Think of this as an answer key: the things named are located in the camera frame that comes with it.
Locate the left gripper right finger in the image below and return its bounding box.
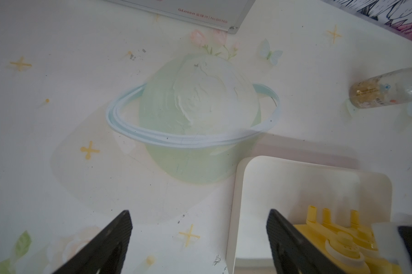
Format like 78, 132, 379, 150
266, 209, 344, 274

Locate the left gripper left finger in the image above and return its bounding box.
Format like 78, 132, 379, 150
54, 210, 133, 274

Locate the yellow sharpener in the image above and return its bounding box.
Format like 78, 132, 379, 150
320, 207, 378, 251
295, 205, 370, 274
349, 210, 377, 250

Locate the white rectangular tray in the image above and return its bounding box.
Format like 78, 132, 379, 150
225, 156, 392, 273

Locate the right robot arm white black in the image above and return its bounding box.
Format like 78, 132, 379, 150
371, 222, 412, 274

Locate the small glass bottle brown cap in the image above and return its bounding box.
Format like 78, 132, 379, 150
349, 67, 412, 109

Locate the silver aluminium first aid case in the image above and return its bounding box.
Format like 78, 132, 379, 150
112, 0, 255, 34

